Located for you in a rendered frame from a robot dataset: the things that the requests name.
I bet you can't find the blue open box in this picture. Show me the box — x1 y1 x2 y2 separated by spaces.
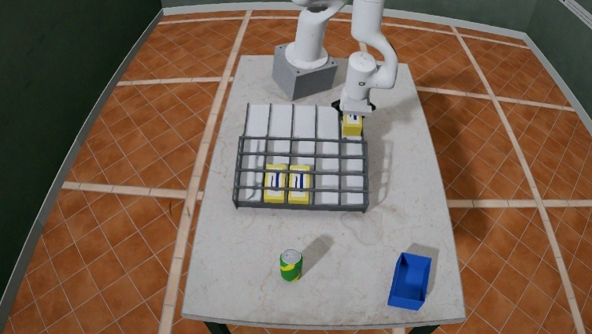
387 254 431 310

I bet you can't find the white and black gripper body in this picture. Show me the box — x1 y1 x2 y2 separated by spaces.
340 86 370 111

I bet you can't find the green and yellow drink can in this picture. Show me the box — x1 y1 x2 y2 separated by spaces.
279 248 302 282

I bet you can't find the grey metal grid rack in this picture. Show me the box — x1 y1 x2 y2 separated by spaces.
239 139 363 206

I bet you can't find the yellow butter carton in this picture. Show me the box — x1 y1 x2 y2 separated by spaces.
264 165 286 203
288 165 309 204
342 114 362 136

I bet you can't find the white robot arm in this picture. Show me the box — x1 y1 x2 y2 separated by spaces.
285 0 398 117

